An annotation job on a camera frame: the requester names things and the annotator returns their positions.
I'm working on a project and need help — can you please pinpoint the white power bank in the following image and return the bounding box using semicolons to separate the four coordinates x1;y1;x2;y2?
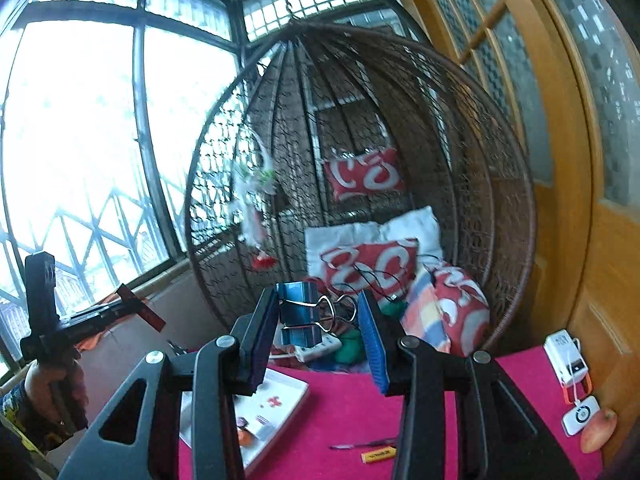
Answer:
544;329;591;386

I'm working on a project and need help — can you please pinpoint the plaid blanket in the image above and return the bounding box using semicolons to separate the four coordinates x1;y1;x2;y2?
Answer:
400;277;453;351

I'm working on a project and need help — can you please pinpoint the white cardboard box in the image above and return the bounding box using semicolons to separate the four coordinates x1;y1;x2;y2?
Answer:
179;367;310;476

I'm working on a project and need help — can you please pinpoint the person's left forearm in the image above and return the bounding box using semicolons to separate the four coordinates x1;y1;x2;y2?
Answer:
0;380;76;461

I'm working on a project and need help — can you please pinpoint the person's left hand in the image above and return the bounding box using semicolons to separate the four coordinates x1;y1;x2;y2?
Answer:
24;345;90;433

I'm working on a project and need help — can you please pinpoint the white hanging ornament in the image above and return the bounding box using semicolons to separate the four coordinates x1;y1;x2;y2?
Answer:
230;130;281;271

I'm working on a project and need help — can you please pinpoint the black pen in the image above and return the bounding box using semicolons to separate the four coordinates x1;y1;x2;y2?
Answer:
329;439;397;452

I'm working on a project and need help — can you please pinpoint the green cushion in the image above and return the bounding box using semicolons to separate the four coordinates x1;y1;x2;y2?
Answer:
332;302;368;366

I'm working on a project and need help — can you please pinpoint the wicker hanging chair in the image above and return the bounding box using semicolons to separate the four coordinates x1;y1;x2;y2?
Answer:
185;10;538;376

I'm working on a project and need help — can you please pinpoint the small white square device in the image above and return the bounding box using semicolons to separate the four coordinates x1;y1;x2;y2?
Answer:
561;395;601;437

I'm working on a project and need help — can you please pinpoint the metal framed window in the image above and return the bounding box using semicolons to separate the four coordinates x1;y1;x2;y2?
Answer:
0;0;416;361

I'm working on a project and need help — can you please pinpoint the black cable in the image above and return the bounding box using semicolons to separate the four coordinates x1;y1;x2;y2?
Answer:
350;255;451;306

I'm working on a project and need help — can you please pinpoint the red and white seat cushion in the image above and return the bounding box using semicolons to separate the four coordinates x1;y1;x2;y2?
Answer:
430;265;491;356

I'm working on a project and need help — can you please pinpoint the red tablecloth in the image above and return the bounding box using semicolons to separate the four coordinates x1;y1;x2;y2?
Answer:
177;345;596;480

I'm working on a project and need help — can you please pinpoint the orange strap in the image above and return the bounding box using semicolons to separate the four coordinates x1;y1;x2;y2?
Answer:
562;375;596;406

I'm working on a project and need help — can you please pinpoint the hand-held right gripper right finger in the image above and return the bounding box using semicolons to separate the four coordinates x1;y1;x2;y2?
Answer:
356;290;583;480

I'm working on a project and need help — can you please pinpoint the wooden door with glass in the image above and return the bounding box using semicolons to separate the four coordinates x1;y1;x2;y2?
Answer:
400;0;640;480

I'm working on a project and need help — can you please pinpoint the small red and white pillow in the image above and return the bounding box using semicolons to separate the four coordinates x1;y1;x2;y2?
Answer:
322;147;406;202

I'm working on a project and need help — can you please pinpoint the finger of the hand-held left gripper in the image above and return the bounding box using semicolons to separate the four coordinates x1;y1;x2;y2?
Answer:
59;301;130;342

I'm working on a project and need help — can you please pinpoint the white power strip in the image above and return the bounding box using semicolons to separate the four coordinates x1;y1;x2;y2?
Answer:
292;332;343;363

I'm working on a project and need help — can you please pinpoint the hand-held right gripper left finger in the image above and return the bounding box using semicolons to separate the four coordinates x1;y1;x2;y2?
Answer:
59;287;280;480

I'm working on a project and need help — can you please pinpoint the blue binder clip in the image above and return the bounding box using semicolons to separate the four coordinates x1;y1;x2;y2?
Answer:
276;281;360;347

